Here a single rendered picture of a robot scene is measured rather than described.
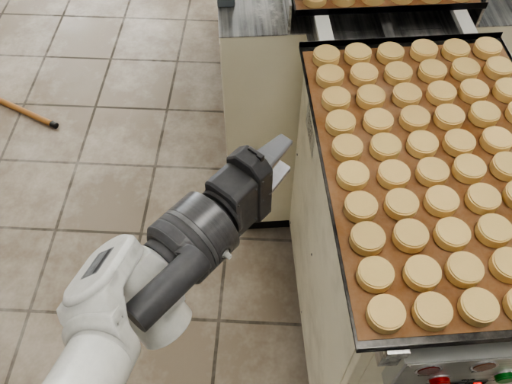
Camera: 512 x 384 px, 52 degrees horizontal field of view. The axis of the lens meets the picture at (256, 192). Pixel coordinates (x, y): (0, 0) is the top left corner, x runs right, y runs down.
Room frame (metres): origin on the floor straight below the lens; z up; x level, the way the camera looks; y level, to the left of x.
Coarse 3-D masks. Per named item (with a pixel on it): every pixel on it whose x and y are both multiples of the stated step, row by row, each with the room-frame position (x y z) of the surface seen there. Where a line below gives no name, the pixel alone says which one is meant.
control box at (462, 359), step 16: (416, 352) 0.25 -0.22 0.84; (432, 352) 0.25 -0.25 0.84; (448, 352) 0.25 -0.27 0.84; (464, 352) 0.25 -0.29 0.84; (480, 352) 0.25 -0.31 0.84; (496, 352) 0.25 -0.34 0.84; (400, 368) 0.23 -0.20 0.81; (416, 368) 0.23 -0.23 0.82; (448, 368) 0.23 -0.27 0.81; (464, 368) 0.23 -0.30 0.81; (496, 368) 0.24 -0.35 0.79
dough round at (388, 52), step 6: (390, 42) 0.81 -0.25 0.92; (378, 48) 0.80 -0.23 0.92; (384, 48) 0.79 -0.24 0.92; (390, 48) 0.79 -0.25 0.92; (396, 48) 0.79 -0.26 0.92; (402, 48) 0.79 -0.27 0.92; (378, 54) 0.78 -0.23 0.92; (384, 54) 0.77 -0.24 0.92; (390, 54) 0.77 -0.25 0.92; (396, 54) 0.77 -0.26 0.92; (402, 54) 0.78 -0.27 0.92; (378, 60) 0.78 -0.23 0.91; (384, 60) 0.77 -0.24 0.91; (390, 60) 0.76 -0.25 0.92; (396, 60) 0.77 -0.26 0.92
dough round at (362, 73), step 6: (354, 66) 0.74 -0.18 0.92; (360, 66) 0.74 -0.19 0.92; (366, 66) 0.74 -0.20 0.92; (372, 66) 0.74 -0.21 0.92; (354, 72) 0.72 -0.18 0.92; (360, 72) 0.72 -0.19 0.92; (366, 72) 0.72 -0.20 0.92; (372, 72) 0.72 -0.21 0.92; (378, 72) 0.73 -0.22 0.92; (354, 78) 0.71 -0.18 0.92; (360, 78) 0.71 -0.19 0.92; (366, 78) 0.71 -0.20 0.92; (372, 78) 0.71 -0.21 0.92; (354, 84) 0.71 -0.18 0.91; (360, 84) 0.71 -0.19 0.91; (366, 84) 0.71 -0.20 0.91; (372, 84) 0.71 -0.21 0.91
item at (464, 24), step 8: (440, 16) 0.99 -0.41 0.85; (448, 16) 0.95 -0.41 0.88; (456, 16) 0.92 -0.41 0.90; (464, 16) 0.92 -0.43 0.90; (448, 24) 0.94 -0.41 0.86; (456, 24) 0.91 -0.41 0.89; (464, 24) 0.89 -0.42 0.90; (472, 24) 0.89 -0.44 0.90; (448, 32) 0.93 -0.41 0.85; (456, 32) 0.90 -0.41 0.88; (464, 32) 0.87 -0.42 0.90; (472, 32) 0.87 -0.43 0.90
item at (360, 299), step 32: (416, 64) 0.77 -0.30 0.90; (448, 64) 0.77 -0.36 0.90; (480, 64) 0.77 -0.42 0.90; (320, 96) 0.69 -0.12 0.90; (352, 96) 0.69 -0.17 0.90; (320, 128) 0.61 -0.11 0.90; (480, 128) 0.61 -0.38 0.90; (416, 160) 0.54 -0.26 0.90; (448, 160) 0.54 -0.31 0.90; (384, 192) 0.47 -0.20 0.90; (416, 192) 0.47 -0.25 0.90; (352, 224) 0.42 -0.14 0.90; (384, 224) 0.42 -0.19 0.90; (352, 256) 0.36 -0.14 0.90; (384, 256) 0.36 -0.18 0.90; (448, 256) 0.36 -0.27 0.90; (480, 256) 0.36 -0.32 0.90; (352, 288) 0.31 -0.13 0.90; (448, 288) 0.31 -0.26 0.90
